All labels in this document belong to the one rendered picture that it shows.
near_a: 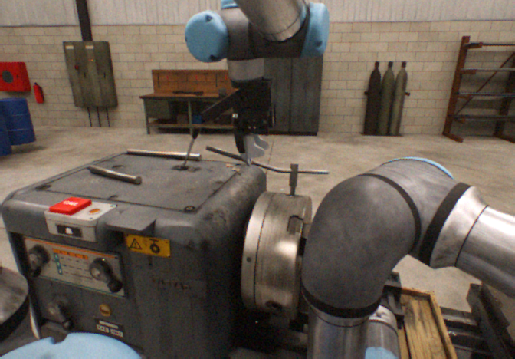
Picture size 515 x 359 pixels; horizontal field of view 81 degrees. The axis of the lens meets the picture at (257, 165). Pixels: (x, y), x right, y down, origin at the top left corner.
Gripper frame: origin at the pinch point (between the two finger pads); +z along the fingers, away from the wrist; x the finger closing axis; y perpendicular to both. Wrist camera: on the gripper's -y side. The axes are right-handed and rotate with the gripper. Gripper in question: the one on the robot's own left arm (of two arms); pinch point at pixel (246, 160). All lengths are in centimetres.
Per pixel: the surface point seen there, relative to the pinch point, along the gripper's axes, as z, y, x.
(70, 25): -11, -628, 555
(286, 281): 19.5, 13.2, -17.3
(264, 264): 17.0, 8.1, -16.0
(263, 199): 10.0, 4.2, -1.9
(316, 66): 99, -55, 597
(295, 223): 11.5, 13.5, -7.4
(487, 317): 45, 63, 4
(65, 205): 2.0, -34.6, -23.0
